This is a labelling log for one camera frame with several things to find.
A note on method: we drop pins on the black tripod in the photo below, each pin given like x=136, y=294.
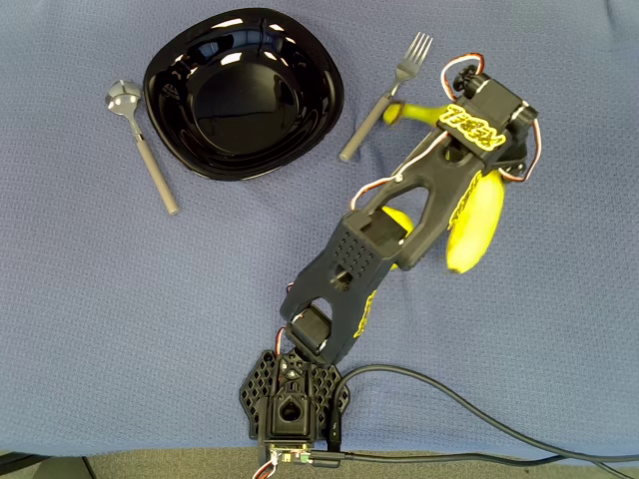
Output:
x=15, y=461

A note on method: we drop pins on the blue woven table cloth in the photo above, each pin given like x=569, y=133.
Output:
x=100, y=299

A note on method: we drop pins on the black glossy glass bowl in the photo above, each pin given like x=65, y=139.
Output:
x=239, y=100

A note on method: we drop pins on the yellow banana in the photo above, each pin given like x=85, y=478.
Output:
x=474, y=229

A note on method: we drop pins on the green-yellow apple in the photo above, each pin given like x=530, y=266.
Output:
x=402, y=218

